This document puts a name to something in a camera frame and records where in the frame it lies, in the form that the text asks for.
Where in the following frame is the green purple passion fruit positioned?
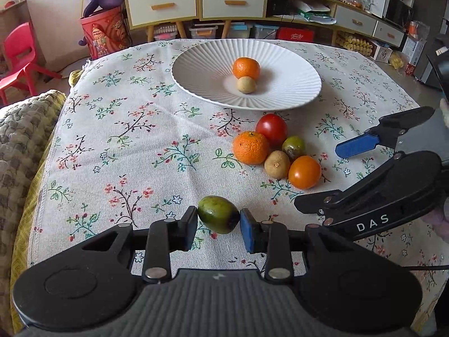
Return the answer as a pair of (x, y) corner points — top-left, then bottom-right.
(282, 135), (306, 160)

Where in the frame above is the microwave oven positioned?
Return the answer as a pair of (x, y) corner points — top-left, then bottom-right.
(382, 0), (414, 28)

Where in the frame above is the clear storage box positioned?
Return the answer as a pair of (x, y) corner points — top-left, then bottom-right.
(189, 24), (218, 39)

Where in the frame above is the red flat box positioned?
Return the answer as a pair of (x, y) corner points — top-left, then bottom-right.
(276, 27), (315, 42)

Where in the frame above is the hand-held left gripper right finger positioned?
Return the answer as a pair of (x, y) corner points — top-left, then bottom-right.
(239, 208), (355, 283)

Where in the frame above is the green oval fruit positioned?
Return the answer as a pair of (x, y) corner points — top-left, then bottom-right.
(197, 196), (241, 234)

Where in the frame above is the red printed bucket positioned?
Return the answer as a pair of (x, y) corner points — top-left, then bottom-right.
(80, 7), (133, 60)

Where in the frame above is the red plastic chair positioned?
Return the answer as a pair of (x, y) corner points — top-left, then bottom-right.
(0, 22), (63, 106)

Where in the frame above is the stack of papers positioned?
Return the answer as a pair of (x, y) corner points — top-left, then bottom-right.
(295, 0), (337, 25)

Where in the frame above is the orange tomato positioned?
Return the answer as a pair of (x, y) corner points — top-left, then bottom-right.
(288, 155), (322, 189)

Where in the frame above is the floral tablecloth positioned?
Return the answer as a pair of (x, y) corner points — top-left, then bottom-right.
(27, 38), (449, 309)

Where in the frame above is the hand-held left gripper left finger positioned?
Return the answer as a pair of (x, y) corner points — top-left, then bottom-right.
(81, 206), (199, 283)

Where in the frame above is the yellow cloth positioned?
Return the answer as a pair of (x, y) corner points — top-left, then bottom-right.
(10, 69), (85, 334)

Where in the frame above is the knitted grey blanket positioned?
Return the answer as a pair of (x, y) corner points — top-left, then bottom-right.
(0, 90), (67, 337)

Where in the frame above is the brown kiwi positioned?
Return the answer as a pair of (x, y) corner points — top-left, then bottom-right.
(264, 150), (291, 177)

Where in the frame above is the blue lid storage box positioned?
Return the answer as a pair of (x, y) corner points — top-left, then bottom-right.
(228, 23), (251, 39)
(253, 24), (279, 40)

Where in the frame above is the small tan round fruit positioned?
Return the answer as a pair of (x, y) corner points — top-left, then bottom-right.
(236, 76), (256, 94)

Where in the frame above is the wooden cabinet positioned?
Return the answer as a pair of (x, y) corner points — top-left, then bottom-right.
(121, 0), (411, 48)

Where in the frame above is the black device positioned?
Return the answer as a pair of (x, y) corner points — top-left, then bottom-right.
(426, 37), (449, 95)

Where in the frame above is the white drawer orange handle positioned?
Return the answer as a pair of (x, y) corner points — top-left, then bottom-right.
(201, 0), (265, 19)
(374, 21), (406, 47)
(128, 0), (197, 27)
(335, 5), (377, 36)

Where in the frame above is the pink storage box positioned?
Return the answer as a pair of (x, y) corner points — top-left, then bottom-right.
(154, 24), (178, 42)

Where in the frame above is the white ribbed plate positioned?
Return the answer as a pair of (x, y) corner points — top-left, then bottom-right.
(171, 38), (322, 110)

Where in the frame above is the white printed carton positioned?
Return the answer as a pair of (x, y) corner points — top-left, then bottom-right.
(372, 40), (393, 63)

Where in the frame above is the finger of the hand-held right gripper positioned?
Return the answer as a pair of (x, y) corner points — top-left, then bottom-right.
(335, 106), (436, 158)
(294, 152), (405, 219)

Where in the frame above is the red tomato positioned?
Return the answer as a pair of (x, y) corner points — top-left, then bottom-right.
(255, 113), (288, 148)

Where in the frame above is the mandarin orange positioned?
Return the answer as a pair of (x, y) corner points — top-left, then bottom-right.
(232, 57), (261, 81)
(232, 131), (270, 165)

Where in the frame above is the yellow bead toy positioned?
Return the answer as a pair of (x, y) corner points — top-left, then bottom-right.
(336, 31), (374, 55)

